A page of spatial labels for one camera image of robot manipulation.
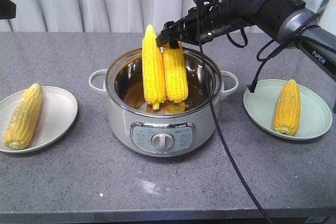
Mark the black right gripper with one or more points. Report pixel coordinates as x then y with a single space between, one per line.
197 27

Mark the tall yellow corn cob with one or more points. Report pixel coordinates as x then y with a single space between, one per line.
175 74

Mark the bright yellow corn cob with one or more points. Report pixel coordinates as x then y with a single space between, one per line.
152 70

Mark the yellow corn cob black speck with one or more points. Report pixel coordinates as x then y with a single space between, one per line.
288 109

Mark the pale yellow corn cob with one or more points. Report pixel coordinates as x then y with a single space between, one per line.
21 127

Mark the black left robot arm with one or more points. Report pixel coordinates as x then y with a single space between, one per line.
7 9

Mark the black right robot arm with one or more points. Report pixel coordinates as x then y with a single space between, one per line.
287 22

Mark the sage green electric cooking pot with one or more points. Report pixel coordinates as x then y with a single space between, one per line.
175 128

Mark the white round plate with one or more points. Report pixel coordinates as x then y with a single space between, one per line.
58 111

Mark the light green round plate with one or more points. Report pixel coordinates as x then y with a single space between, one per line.
315 120

